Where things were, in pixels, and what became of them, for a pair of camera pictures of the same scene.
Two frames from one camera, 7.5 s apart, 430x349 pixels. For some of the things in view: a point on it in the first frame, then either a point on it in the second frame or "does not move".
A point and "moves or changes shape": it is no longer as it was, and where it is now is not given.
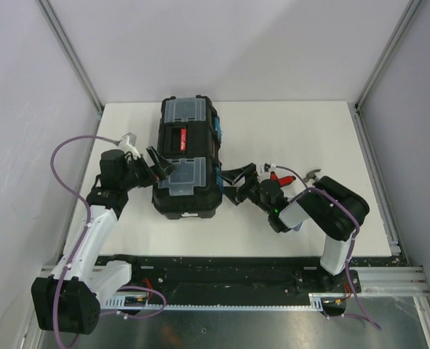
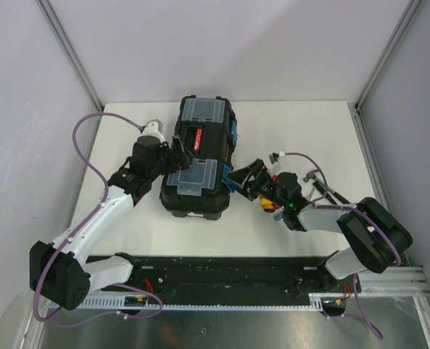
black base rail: x=239 y=278 does not move
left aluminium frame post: x=68 y=49 does not move
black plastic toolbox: x=190 y=135 moves or changes shape
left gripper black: x=163 y=168 -> x=183 y=161
